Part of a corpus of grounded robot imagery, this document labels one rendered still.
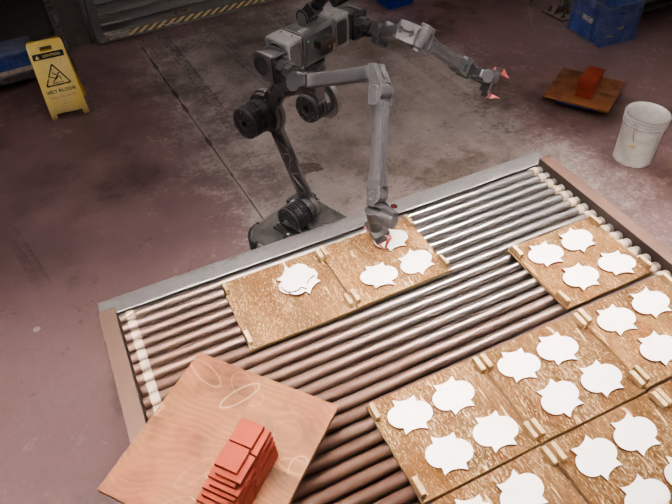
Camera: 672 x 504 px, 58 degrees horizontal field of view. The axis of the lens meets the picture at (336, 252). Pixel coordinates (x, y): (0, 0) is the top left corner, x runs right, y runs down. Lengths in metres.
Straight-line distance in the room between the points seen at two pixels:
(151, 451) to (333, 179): 2.82
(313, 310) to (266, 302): 0.18
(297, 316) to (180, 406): 0.55
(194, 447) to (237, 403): 0.18
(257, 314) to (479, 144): 2.87
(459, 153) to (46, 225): 2.93
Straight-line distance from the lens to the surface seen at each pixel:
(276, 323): 2.21
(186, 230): 4.08
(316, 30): 2.72
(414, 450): 1.92
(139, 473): 1.88
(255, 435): 1.65
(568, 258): 2.52
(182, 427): 1.91
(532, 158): 3.04
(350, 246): 2.45
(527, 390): 2.09
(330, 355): 2.13
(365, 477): 1.90
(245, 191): 4.30
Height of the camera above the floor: 2.64
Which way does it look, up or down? 45 degrees down
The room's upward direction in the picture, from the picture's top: 3 degrees counter-clockwise
